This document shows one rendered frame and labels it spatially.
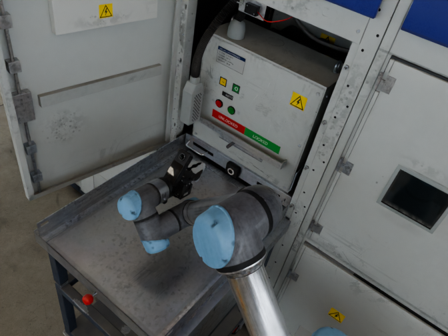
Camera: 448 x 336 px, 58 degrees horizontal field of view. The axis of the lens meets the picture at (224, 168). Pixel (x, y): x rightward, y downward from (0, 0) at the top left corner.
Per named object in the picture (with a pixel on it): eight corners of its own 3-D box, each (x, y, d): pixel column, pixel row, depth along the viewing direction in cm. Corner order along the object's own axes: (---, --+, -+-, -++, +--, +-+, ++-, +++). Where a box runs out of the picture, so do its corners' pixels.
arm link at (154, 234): (185, 239, 120) (171, 205, 119) (154, 257, 113) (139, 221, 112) (172, 237, 126) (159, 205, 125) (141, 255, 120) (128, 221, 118)
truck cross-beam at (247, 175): (287, 208, 158) (291, 197, 154) (185, 143, 178) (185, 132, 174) (293, 201, 161) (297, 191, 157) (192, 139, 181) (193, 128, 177)
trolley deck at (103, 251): (169, 364, 115) (171, 355, 111) (36, 241, 138) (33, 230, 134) (287, 231, 159) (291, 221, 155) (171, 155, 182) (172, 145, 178)
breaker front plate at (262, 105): (285, 196, 156) (324, 90, 125) (191, 138, 174) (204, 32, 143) (286, 195, 157) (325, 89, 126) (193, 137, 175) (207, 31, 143)
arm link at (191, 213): (293, 167, 92) (185, 191, 131) (260, 186, 86) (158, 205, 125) (311, 213, 93) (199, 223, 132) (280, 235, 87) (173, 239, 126)
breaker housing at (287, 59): (287, 195, 156) (327, 88, 125) (191, 136, 175) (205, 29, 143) (341, 141, 190) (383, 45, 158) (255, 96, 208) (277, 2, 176)
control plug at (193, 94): (188, 126, 156) (193, 87, 144) (179, 121, 158) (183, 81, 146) (201, 119, 161) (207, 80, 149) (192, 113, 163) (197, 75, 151)
